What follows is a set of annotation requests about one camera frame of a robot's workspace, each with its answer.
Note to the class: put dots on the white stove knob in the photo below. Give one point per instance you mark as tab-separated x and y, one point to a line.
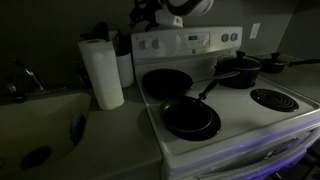
143	45
156	44
225	37
234	37

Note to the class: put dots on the black kitchen utensils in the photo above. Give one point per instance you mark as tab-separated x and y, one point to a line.
101	31

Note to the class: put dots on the black front frying pan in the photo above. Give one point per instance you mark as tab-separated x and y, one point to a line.
186	114

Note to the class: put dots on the black rear frying pan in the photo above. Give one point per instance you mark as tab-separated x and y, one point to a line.
164	83

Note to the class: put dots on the chrome sink faucet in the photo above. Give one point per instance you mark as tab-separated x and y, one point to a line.
22	84

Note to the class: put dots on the small black lidded saucepan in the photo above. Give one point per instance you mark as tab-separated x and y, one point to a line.
275	64

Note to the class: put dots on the blue sponge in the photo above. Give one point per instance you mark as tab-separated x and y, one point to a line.
77	129

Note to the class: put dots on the black frying pan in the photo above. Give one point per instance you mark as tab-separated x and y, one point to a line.
164	83
186	114

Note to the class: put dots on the black coil burner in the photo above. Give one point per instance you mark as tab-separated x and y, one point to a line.
274	100

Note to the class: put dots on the black lidded pot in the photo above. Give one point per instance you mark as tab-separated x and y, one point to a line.
246	67

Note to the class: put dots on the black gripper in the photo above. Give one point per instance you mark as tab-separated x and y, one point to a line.
144	10

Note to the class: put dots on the white electric stove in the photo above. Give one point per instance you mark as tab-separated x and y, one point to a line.
251	141

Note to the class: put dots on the white kitchen sink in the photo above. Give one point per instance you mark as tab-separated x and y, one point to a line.
36	132

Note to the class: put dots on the white wall outlet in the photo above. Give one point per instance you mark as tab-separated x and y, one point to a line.
254	30

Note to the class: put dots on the white utensil holder crock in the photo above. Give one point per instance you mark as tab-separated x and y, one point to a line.
125	70

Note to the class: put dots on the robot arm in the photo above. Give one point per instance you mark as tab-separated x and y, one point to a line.
166	12

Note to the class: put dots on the white paper towel roll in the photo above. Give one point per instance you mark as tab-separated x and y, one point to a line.
100	61

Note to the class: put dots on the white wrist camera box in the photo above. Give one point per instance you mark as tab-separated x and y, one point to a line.
169	20

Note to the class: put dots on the green digital clock display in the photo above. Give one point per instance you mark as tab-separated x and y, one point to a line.
194	37

